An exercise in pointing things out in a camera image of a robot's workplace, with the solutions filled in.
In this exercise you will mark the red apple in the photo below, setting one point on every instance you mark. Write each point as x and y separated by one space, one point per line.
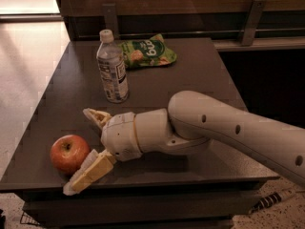
68 153

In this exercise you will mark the wire rack corner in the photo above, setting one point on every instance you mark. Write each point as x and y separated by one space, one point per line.
28 220

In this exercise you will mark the grey table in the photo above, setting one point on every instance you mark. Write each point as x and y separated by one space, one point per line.
201 191

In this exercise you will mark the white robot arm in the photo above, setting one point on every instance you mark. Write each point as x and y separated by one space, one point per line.
191 120

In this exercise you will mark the striped black white object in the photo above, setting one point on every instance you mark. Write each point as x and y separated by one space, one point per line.
272 200

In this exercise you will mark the metal wall bracket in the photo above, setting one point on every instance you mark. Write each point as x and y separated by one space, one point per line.
251 23
111 18

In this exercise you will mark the right metal wall bracket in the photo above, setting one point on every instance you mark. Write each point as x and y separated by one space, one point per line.
251 23

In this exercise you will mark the green snack bag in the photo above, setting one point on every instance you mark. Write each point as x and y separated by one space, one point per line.
151 52

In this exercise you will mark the clear plastic water bottle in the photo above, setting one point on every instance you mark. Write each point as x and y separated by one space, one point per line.
112 70

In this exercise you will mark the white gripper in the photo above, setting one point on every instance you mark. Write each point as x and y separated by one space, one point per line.
120 135

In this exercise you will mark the left metal wall bracket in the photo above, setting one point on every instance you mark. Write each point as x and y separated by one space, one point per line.
111 18

